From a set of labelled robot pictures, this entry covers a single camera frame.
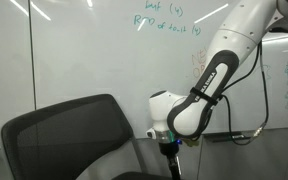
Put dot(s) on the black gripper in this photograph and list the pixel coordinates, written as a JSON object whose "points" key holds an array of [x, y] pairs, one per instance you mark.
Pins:
{"points": [[170, 150]]}

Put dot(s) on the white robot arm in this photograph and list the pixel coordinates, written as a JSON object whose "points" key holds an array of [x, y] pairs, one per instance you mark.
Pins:
{"points": [[178, 117]]}

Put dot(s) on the black marker tray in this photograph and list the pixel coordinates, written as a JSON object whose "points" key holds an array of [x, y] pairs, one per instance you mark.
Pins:
{"points": [[225, 137]]}

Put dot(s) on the green whiteboard marker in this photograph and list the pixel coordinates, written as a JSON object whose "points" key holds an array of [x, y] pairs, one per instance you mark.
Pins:
{"points": [[238, 136]]}

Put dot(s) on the black mesh office chair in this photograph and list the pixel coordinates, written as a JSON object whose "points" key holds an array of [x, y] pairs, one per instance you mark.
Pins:
{"points": [[60, 141]]}

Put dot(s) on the large white whiteboard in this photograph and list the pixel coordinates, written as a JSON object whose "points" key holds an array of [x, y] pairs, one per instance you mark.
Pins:
{"points": [[132, 49]]}

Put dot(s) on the narrow left whiteboard panel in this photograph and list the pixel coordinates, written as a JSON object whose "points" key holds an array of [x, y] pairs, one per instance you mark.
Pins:
{"points": [[16, 81]]}

